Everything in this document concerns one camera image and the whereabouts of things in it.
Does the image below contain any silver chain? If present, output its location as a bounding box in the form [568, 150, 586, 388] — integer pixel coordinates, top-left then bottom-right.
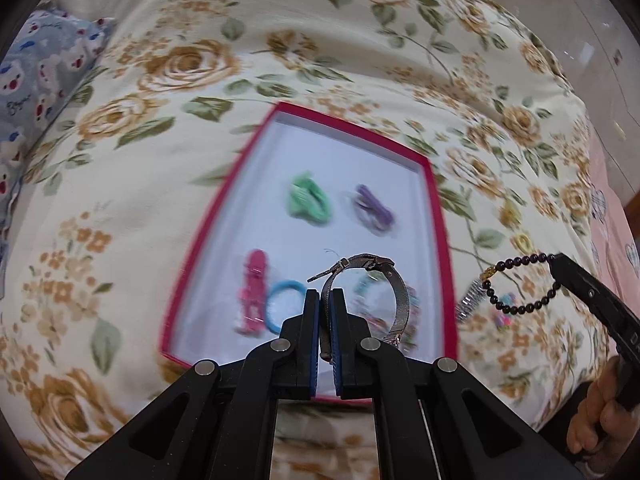
[456, 280, 489, 321]

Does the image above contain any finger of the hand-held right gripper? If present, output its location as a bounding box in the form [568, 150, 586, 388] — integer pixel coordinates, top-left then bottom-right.
[549, 252, 640, 356]

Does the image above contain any blue hair tie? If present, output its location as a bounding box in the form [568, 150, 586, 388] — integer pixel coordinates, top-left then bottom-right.
[264, 280, 307, 335]

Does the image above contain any purple hair clip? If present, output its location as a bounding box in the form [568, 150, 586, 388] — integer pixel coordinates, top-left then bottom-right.
[350, 184, 396, 235]

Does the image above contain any dark bead bracelet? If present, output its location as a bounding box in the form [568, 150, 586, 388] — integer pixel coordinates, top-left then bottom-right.
[479, 252, 564, 317]

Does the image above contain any colourful charm bead bracelet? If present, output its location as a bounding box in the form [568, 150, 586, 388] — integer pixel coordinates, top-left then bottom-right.
[350, 280, 422, 352]

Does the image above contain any clear crystal bead bracelet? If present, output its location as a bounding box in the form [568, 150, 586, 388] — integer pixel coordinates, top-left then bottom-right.
[492, 292, 516, 331]

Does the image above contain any yellow hair claw clip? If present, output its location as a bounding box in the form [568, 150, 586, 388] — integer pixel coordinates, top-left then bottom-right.
[500, 200, 524, 226]

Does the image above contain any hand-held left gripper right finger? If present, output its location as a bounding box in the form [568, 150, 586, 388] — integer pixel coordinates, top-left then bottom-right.
[330, 287, 584, 480]

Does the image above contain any pink hair clip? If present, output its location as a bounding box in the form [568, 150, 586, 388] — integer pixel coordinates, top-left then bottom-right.
[235, 249, 269, 336]

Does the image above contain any floral cream blanket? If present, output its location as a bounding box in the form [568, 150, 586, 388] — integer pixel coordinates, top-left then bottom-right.
[0, 0, 608, 480]

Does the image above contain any grey bear print pillow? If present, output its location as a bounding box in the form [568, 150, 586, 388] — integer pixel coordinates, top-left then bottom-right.
[0, 7, 119, 271]

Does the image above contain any pink printed bed sheet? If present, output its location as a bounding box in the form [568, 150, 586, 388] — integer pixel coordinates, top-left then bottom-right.
[585, 150, 640, 316]

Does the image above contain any person's right hand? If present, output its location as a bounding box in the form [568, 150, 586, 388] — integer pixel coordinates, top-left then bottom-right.
[567, 354, 640, 476]

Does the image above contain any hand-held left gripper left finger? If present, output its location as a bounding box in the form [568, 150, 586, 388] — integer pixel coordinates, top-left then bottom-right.
[65, 289, 321, 480]

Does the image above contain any green bow hair tie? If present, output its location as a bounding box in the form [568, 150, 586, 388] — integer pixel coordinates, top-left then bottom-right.
[286, 172, 335, 226]

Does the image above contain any red shallow cardboard box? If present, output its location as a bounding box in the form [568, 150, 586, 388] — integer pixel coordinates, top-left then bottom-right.
[159, 101, 460, 407]

